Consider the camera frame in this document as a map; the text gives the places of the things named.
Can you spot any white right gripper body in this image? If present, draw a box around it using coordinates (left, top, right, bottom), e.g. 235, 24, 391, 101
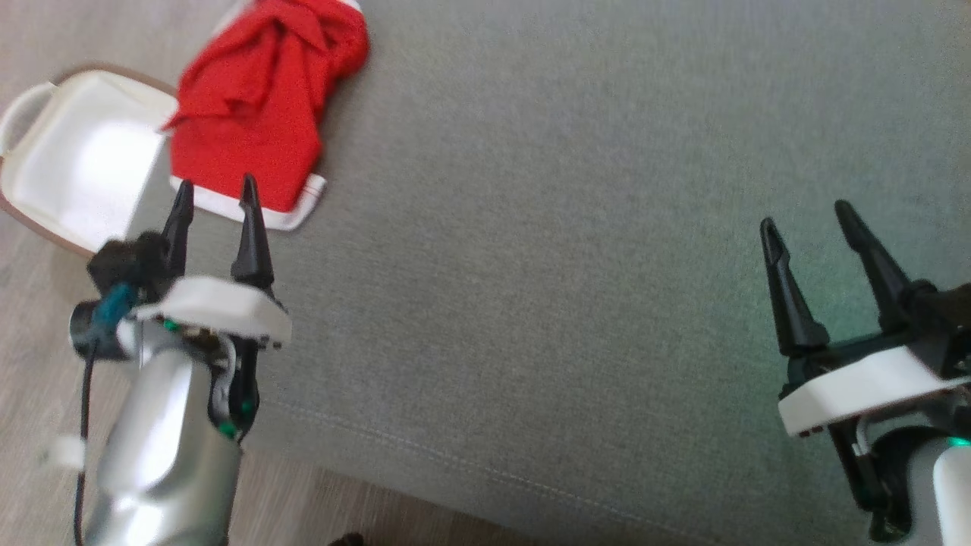
778, 334, 971, 543

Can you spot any red garment wide white band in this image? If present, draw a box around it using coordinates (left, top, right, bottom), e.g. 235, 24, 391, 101
162, 0, 372, 233

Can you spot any white laundry basket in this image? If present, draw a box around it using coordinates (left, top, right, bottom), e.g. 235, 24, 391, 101
0, 64, 181, 259

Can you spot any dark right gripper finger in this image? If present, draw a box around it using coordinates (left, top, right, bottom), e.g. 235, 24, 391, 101
834, 199, 915, 335
760, 218, 831, 358

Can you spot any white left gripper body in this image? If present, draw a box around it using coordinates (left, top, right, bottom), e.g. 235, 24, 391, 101
130, 275, 294, 445

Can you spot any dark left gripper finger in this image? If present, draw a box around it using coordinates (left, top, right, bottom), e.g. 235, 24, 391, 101
231, 174, 276, 293
162, 180, 196, 278

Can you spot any left camera cable teal plug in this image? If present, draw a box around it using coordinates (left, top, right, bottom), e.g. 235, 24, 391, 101
44, 283, 139, 546

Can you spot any grey sofa seat cushion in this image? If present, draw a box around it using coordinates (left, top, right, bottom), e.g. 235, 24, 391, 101
121, 0, 971, 546

